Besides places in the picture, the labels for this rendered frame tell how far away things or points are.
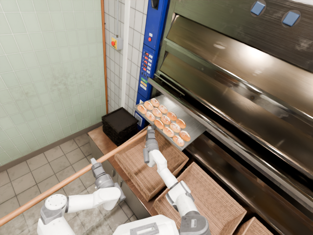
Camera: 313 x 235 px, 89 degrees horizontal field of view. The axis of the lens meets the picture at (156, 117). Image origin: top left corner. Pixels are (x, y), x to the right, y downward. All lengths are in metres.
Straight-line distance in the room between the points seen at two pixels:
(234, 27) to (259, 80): 0.32
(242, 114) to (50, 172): 2.24
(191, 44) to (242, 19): 0.33
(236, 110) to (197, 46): 0.48
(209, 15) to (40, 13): 1.33
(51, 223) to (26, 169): 1.87
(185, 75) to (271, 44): 0.56
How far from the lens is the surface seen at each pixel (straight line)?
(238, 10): 1.07
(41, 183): 2.48
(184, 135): 1.23
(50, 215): 0.82
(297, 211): 1.47
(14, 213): 1.05
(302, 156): 1.19
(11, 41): 1.84
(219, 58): 1.10
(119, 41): 1.77
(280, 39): 1.01
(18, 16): 1.79
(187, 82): 1.26
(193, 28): 1.22
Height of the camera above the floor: 2.11
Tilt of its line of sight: 44 degrees down
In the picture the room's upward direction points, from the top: 14 degrees clockwise
